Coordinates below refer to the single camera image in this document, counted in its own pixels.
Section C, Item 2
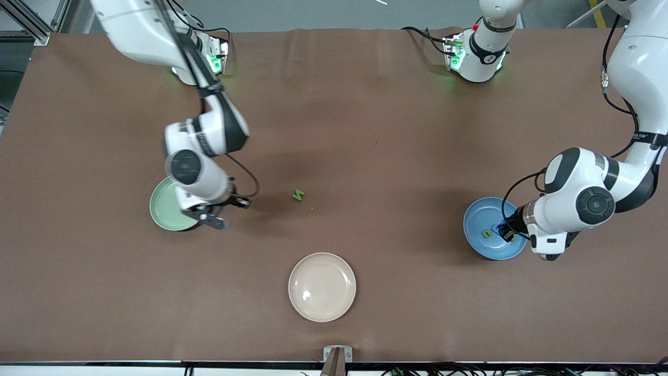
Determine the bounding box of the blue plate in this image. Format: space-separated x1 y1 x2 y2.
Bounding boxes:
463 196 529 261

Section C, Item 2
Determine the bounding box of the green plate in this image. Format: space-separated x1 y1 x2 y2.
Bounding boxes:
149 177 200 232

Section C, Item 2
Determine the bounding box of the beige plate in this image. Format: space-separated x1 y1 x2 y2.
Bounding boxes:
288 252 357 323

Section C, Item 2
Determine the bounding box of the brown table cover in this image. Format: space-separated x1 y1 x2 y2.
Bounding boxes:
0 27 668 363

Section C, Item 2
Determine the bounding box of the metal base connector plate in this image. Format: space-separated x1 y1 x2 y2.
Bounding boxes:
443 32 466 72
206 36 231 75

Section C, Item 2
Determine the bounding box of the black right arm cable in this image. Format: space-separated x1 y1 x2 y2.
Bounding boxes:
225 152 260 200

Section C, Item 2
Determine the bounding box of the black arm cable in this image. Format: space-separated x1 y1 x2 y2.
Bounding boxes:
501 13 642 233
225 152 260 200

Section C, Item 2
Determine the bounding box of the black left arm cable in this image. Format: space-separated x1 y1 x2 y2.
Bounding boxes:
501 13 642 233

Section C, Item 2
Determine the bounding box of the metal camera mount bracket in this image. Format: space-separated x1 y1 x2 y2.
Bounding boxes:
321 346 353 376

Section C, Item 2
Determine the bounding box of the black base power cable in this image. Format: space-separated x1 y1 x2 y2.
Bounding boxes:
401 25 449 55

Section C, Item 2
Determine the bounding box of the aluminium frame post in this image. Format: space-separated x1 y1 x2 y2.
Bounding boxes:
0 0 71 46

